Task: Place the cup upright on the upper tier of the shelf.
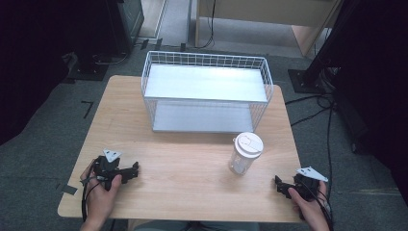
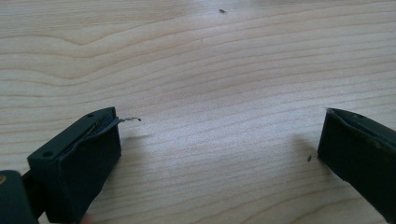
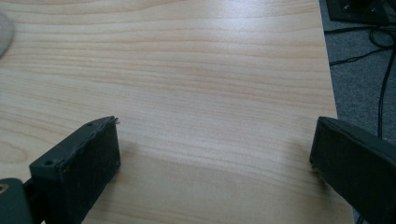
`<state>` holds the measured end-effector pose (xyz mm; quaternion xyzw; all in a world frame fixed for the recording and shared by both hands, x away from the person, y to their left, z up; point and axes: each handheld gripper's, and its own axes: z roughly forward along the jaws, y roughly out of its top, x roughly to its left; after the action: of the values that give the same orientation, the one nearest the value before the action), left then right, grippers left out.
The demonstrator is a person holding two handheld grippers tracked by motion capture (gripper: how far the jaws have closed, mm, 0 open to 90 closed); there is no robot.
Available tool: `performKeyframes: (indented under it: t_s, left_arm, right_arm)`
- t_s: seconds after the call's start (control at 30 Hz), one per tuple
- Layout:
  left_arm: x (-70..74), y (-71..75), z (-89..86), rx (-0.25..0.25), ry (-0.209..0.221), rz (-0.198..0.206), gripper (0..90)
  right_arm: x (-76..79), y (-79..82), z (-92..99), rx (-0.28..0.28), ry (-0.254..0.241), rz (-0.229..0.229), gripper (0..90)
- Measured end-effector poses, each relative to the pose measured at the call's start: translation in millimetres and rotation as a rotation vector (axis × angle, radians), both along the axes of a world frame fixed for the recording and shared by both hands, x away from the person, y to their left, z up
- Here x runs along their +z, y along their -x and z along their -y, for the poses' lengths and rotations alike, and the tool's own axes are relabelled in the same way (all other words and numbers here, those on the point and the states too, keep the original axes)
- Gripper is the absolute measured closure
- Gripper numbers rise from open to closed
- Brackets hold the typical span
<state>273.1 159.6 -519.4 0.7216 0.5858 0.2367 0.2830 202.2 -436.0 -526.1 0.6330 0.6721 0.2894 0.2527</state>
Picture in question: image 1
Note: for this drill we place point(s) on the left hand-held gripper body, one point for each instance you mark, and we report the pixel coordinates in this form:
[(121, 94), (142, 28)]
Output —
[(106, 168)]

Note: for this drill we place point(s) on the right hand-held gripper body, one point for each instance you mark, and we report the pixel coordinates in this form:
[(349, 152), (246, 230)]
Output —
[(308, 184)]

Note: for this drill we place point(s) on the person's right hand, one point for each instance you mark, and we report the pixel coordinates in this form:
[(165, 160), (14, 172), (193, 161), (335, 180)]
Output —
[(309, 208)]

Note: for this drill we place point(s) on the person's left hand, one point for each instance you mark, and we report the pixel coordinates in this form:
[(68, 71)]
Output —
[(101, 199)]

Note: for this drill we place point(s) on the grey tape strip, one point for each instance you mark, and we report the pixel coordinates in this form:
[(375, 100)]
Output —
[(69, 189)]

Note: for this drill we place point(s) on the clear cup with white lid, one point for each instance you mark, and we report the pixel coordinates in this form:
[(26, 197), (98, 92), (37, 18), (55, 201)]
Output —
[(245, 154)]

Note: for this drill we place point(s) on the black tape corner mark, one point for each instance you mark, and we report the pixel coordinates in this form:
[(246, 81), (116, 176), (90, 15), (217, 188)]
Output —
[(88, 106)]

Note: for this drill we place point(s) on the dark cabinet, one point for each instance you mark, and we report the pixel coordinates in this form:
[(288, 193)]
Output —
[(131, 22)]

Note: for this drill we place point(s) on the light wooden desk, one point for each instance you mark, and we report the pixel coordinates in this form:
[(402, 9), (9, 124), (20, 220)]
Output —
[(256, 12)]

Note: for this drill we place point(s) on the black stand with base plate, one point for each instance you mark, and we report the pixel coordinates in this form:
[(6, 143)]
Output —
[(88, 69), (309, 80)]

